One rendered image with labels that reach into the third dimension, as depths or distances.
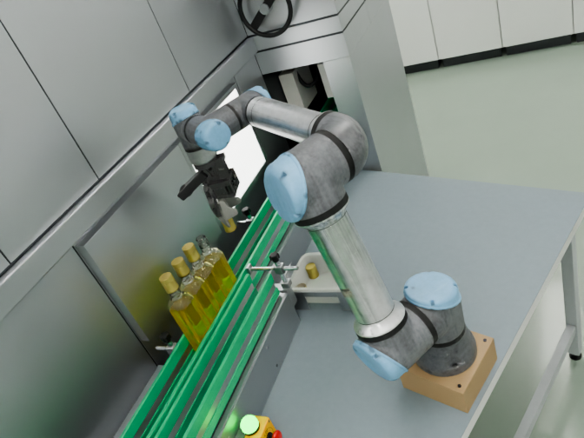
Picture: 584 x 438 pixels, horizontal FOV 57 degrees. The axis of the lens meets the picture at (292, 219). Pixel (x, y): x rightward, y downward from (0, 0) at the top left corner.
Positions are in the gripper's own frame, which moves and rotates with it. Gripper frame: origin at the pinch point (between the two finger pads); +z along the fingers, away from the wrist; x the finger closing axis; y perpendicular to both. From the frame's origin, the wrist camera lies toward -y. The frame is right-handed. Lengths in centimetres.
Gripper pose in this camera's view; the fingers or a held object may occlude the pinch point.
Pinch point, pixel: (226, 219)
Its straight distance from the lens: 155.8
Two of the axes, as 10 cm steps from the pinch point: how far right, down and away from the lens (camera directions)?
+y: 9.4, -2.2, -2.5
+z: 3.2, 7.9, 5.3
